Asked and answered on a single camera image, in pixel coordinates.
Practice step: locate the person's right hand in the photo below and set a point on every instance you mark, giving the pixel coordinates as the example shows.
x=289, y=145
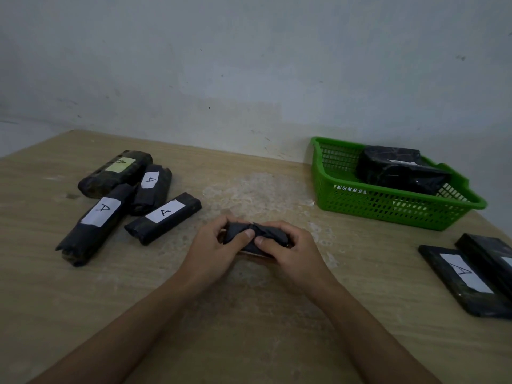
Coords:
x=294, y=255

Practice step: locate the person's left hand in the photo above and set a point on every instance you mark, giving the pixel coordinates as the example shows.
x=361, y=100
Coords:
x=204, y=251

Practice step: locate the person's left thumb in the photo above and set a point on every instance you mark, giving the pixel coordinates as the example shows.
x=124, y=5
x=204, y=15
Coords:
x=240, y=237

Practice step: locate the person's right thumb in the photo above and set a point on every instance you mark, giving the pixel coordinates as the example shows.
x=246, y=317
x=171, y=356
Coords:
x=267, y=245

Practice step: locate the small black package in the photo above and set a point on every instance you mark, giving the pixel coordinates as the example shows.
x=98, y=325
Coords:
x=260, y=235

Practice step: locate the person's left forearm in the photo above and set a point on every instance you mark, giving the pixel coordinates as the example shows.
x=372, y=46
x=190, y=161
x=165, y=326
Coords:
x=120, y=327

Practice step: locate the person's right forearm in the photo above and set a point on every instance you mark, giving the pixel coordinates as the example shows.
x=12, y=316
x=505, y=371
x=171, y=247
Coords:
x=368, y=335

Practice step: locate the slim black package white label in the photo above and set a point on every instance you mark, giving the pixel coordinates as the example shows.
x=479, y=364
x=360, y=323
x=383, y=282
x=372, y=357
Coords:
x=162, y=217

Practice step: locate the short black package white label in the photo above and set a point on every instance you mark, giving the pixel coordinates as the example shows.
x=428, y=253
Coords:
x=152, y=189

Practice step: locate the green plastic basket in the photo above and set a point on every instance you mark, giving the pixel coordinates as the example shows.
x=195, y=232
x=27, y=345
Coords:
x=360, y=199

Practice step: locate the black package with yellowish label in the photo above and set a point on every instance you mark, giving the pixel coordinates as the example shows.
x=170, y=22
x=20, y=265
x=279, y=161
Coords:
x=114, y=173

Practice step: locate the long black package white label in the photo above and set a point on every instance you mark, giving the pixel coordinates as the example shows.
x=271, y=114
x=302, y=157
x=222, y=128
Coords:
x=94, y=225

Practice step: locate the large black wrapped package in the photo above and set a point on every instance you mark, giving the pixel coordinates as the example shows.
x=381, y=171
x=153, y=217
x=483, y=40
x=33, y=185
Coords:
x=400, y=169

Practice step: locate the flat black package white label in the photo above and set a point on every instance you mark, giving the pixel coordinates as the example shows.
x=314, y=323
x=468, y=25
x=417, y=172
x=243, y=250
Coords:
x=464, y=281

